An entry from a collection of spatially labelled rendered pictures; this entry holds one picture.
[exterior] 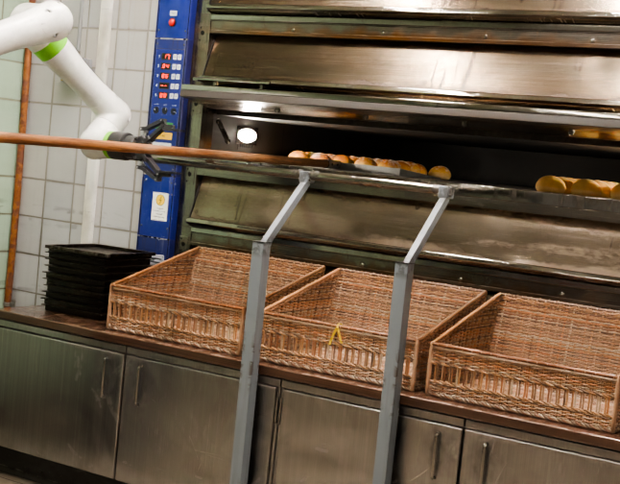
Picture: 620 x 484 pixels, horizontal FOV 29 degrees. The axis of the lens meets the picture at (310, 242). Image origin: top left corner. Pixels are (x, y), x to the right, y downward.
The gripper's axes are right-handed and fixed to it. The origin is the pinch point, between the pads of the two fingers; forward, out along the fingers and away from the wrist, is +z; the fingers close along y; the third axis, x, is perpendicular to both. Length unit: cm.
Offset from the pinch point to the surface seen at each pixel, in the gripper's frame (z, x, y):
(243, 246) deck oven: -7, -52, 32
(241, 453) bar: 41, 8, 88
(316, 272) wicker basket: 30, -42, 36
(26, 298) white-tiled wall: -111, -51, 66
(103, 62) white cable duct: -79, -50, -31
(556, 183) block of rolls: 101, -69, -2
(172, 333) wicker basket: 3, -2, 58
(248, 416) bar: 41, 7, 76
